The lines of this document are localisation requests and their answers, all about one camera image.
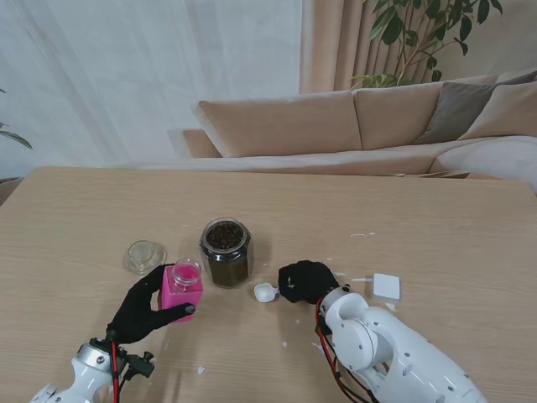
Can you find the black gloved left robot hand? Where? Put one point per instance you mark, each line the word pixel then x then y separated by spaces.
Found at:
pixel 134 310

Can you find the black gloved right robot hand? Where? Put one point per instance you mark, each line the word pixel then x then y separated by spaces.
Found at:
pixel 308 281

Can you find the white plastic spoon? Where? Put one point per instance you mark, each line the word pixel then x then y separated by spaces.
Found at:
pixel 264 293

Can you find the pink coffee jar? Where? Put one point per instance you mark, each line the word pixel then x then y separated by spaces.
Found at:
pixel 180 294

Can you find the clear glass jar lid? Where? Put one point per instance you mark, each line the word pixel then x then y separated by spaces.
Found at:
pixel 140 254

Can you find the white square jar cap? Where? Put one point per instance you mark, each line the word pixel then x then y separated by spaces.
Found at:
pixel 387 287

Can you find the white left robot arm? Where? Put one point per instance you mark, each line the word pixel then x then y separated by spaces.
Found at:
pixel 84 378

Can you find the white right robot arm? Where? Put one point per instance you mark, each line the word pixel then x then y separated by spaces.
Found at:
pixel 390 348

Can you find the glass jar of coffee beans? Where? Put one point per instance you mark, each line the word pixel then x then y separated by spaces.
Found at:
pixel 226 260

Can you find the beige sofa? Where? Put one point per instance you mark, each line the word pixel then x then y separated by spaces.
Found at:
pixel 285 126

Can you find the small green plant leaves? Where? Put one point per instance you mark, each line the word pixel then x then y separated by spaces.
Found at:
pixel 17 138

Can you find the grey sofa cushion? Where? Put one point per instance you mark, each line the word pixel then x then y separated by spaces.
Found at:
pixel 457 109

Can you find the white sheer curtain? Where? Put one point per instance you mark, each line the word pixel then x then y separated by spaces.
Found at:
pixel 147 75

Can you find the beige pleated curtain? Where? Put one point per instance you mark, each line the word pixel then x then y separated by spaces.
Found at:
pixel 327 46

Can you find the beige sofa cushion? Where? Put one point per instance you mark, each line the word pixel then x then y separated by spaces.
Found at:
pixel 507 111

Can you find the tall green leafy plant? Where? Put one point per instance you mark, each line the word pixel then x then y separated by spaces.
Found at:
pixel 394 29

